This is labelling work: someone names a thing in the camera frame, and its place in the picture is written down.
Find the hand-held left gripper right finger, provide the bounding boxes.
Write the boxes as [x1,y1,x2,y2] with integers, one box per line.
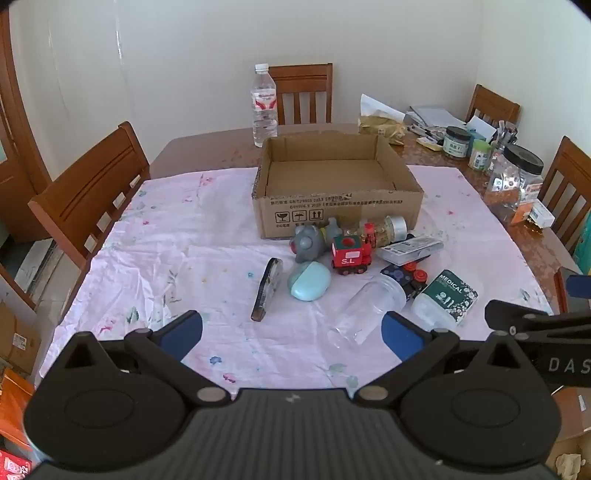
[355,311,539,408]

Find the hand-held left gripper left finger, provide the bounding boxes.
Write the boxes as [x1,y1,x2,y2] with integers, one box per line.
[61,310,232,408]

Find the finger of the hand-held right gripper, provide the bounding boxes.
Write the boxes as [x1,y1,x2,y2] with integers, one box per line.
[485,299,552,335]
[554,268,591,315]

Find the clear plastic cup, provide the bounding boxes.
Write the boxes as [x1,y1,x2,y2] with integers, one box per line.
[329,275,407,349]

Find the black toy car red wheels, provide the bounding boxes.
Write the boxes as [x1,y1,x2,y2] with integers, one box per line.
[381,262,430,301]

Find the green white wipes pack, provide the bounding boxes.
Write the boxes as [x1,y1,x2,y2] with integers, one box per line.
[411,270,479,329]

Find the red toy train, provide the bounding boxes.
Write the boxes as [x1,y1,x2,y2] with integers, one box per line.
[331,234,374,276]

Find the mint oval case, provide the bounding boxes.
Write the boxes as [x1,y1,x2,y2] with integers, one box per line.
[287,261,332,302]

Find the cardboard box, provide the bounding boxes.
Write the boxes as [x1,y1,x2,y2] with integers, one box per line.
[252,133,424,240]
[0,300,42,376]

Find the teal gift bag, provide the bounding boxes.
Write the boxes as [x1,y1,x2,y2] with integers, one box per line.
[573,217,591,276]

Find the brown cardboard carton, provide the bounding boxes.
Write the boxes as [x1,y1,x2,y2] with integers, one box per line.
[549,385,591,480]

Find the small white box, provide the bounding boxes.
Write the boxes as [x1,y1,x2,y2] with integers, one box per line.
[527,200,555,228]

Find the white flat packet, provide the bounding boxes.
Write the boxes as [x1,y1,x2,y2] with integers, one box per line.
[376,235,445,265]

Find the small orange box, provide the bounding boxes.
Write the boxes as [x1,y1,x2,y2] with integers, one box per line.
[510,198,539,227]

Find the pink floral tablecloth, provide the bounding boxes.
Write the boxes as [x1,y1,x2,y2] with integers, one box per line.
[39,165,552,403]

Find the glass spice jar silver lid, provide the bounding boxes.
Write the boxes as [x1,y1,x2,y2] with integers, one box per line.
[344,215,408,250]

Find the wooden chair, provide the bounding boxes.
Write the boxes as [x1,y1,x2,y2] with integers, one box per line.
[465,84,522,129]
[28,121,152,274]
[268,63,334,126]
[537,135,591,232]

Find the large clear jar black lid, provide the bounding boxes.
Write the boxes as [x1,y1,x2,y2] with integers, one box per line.
[484,144,544,227]

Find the grey rubber toy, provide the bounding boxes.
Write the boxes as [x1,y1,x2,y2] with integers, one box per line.
[289,218,343,263]

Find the green lidded can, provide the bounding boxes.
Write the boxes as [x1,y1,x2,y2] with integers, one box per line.
[468,140,494,171]

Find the cardboard box on floor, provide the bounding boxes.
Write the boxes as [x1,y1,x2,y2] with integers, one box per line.
[0,300,42,376]

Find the pen holder with pens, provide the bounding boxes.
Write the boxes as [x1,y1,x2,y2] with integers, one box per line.
[492,120,519,154]

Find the white envelope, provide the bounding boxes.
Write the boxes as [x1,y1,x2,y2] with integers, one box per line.
[464,115,498,142]

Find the gold tissue pack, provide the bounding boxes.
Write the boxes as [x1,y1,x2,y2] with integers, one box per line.
[358,93,408,146]

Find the red snack packet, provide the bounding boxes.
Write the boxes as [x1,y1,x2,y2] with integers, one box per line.
[0,450,33,477]

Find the stack of papers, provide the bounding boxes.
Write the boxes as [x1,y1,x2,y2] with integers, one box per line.
[406,106,468,128]

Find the clear plastic water bottle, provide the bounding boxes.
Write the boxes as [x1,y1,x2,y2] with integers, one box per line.
[250,64,278,148]

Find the wooden door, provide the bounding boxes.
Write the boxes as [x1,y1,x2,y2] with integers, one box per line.
[0,9,52,241]

